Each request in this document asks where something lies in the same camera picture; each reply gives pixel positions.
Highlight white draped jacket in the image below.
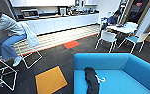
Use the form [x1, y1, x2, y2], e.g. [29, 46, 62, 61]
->
[18, 21, 41, 50]

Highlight white upper cabinets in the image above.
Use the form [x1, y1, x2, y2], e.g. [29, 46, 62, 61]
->
[9, 0, 99, 8]

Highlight blue sofa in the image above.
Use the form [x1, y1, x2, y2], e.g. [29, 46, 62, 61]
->
[72, 52, 150, 94]

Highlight white chair blue seat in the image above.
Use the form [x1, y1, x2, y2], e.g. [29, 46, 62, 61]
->
[118, 31, 150, 55]

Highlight white round table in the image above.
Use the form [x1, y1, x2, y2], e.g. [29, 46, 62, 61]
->
[105, 22, 139, 35]

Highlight grey microwave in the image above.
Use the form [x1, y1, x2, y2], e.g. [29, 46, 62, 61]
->
[20, 8, 41, 20]

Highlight person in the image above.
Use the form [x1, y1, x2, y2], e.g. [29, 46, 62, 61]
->
[0, 4, 29, 68]
[105, 9, 123, 28]

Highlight black coffee machine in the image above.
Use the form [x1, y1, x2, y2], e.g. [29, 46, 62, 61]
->
[57, 6, 69, 17]

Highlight white kitchen counter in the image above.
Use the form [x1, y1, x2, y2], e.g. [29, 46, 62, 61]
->
[15, 13, 101, 36]

